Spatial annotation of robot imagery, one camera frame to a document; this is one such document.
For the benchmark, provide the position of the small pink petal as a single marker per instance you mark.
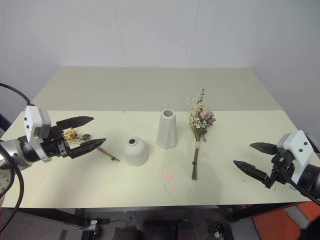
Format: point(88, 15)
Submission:
point(170, 175)

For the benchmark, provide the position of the silver round robot body part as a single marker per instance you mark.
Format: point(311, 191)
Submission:
point(5, 183)

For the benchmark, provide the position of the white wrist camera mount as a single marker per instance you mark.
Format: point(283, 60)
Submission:
point(298, 152)
point(35, 122)

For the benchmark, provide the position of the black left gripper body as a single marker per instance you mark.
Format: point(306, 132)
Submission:
point(55, 146)

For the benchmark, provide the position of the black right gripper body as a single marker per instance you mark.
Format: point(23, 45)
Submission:
point(282, 167)

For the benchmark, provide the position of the short round white vase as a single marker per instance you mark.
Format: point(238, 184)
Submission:
point(135, 153)

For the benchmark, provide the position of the black table frame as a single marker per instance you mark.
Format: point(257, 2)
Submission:
point(150, 208)

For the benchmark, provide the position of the yellow dried flower sprig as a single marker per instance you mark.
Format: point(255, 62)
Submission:
point(71, 135)

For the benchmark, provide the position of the tall faceted white vase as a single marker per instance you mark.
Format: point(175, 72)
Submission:
point(167, 132)

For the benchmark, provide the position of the pink rose dried bouquet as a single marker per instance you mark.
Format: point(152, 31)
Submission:
point(198, 125)

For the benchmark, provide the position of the silver table caster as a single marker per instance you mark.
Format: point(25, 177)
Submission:
point(91, 224)

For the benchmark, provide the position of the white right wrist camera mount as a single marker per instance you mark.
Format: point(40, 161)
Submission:
point(298, 152)

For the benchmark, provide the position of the orange floor mat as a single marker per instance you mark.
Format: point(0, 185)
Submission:
point(287, 222)

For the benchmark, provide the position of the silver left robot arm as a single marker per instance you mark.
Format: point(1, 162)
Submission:
point(15, 151)

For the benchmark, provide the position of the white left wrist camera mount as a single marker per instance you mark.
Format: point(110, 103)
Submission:
point(35, 122)

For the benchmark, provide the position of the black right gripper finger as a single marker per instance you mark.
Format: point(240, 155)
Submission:
point(252, 171)
point(266, 148)

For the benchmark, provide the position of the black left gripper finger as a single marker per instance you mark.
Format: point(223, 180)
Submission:
point(86, 147)
point(75, 121)

